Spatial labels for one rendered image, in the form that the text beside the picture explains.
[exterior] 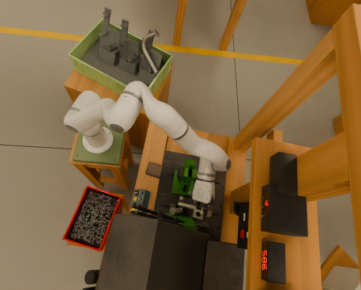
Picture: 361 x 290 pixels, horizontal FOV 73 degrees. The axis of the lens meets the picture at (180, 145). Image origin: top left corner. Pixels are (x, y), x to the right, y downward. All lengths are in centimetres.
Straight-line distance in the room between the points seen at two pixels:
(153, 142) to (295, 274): 107
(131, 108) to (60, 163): 176
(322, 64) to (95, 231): 136
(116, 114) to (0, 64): 257
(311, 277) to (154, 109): 79
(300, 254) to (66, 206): 203
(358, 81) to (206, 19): 303
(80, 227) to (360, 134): 138
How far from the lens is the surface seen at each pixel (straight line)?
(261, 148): 102
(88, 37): 206
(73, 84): 201
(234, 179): 166
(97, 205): 156
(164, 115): 89
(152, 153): 158
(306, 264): 102
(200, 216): 117
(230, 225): 160
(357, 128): 77
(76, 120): 125
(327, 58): 100
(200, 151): 103
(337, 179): 79
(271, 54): 362
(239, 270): 124
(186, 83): 296
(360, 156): 74
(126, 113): 95
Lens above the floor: 240
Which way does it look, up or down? 68 degrees down
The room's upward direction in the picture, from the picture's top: 20 degrees clockwise
